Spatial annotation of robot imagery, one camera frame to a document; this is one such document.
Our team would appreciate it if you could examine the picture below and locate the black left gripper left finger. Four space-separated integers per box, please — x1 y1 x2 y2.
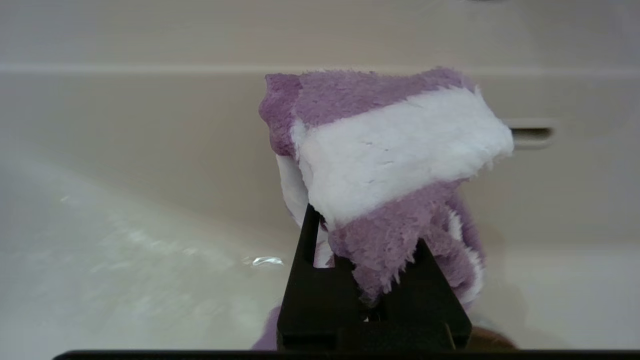
276 202 366 352

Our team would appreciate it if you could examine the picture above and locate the beige sink basin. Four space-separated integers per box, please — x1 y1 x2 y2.
0 0 640 353

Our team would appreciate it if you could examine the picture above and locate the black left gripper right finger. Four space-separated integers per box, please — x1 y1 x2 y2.
367 237 473 351

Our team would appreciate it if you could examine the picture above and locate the purple white striped towel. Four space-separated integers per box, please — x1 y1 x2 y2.
252 66 516 351

